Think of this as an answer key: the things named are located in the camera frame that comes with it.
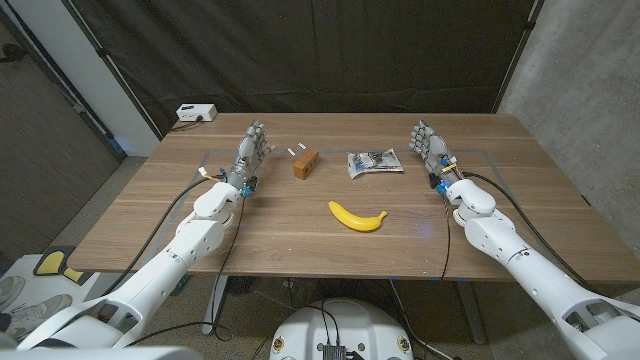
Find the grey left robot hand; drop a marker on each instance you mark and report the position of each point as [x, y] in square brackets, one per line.
[247, 150]

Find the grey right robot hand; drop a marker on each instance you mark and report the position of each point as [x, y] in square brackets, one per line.
[436, 152]

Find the clear plastic screen protector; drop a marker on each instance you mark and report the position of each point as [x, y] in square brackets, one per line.
[291, 151]

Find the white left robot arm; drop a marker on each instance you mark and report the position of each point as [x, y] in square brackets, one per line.
[195, 240]

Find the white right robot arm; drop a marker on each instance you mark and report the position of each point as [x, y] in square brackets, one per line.
[500, 240]

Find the brown toy block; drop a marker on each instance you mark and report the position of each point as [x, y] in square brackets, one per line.
[305, 165]

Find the yellow toy banana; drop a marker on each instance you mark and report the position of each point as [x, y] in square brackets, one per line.
[352, 221]

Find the clear bag of small parts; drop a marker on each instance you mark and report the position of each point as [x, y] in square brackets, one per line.
[375, 162]

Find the white power box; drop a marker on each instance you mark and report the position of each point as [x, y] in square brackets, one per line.
[196, 112]

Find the black curtain backdrop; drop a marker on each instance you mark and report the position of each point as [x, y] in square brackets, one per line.
[300, 50]

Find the grey table leg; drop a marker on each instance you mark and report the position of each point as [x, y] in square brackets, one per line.
[215, 300]
[471, 310]

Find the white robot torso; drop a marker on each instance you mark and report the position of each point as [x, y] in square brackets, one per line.
[350, 325]

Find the yellow and black pad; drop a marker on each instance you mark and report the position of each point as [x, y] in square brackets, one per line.
[50, 262]

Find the white floor board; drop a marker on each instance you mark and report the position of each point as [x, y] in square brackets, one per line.
[30, 270]

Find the grey sneaker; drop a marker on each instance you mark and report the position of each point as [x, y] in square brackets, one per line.
[10, 290]
[40, 311]

